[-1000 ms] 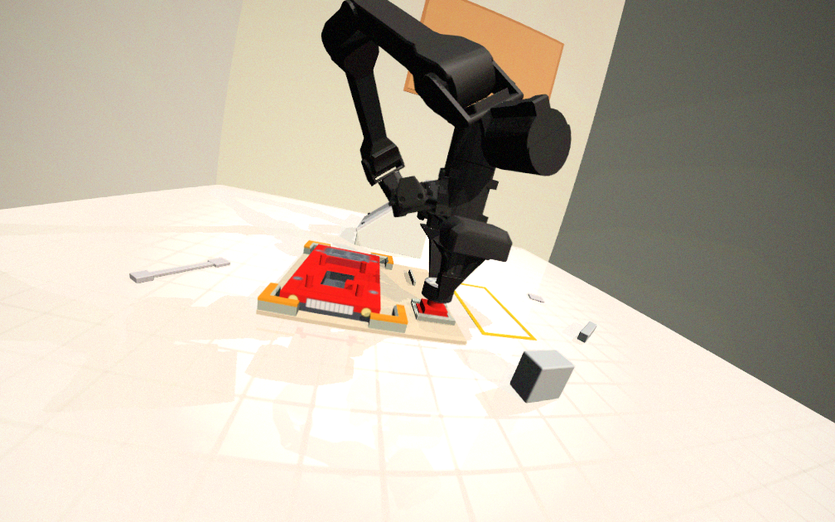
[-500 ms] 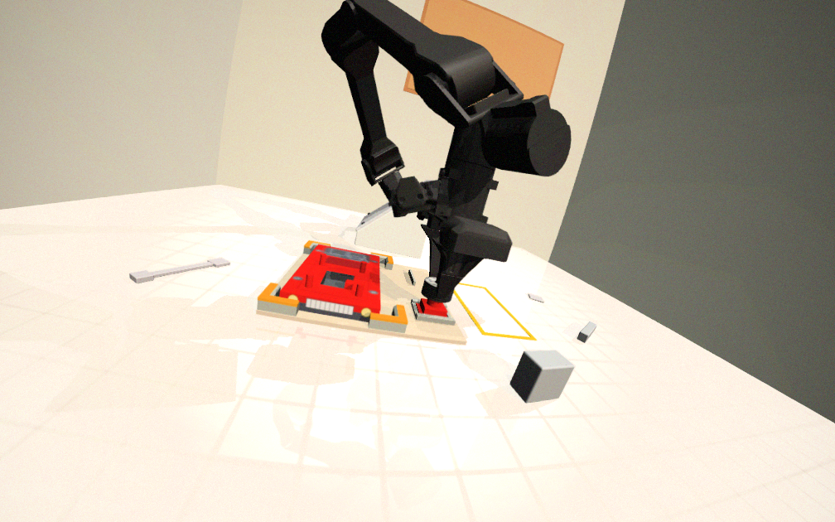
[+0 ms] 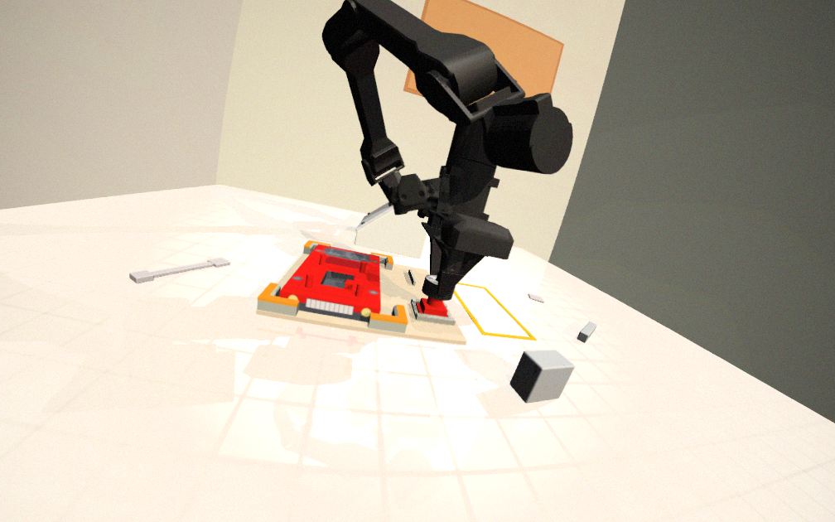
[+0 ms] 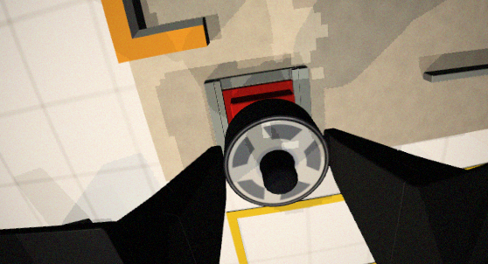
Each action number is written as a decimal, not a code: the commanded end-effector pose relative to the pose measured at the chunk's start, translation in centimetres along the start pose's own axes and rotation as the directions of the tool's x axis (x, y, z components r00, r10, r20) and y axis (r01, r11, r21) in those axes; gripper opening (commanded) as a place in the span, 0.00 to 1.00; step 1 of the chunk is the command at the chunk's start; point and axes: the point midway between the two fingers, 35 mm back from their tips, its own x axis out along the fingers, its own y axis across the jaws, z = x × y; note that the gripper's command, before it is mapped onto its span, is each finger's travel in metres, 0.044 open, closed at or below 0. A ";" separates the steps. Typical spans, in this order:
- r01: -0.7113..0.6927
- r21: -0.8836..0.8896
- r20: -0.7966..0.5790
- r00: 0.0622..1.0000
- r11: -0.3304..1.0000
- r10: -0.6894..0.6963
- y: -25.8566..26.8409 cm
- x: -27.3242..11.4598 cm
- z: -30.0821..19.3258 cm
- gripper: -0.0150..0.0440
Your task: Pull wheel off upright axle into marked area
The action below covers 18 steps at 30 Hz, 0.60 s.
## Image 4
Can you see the black wheel with grey hub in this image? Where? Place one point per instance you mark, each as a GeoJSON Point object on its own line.
{"type": "Point", "coordinates": [264, 126]}

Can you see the yellow rectangular outline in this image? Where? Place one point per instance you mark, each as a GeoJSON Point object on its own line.
{"type": "Point", "coordinates": [232, 217]}

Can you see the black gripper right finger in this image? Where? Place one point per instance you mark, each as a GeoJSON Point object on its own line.
{"type": "Point", "coordinates": [411, 210]}

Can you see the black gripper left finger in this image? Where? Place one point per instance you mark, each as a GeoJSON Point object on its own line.
{"type": "Point", "coordinates": [182, 223]}

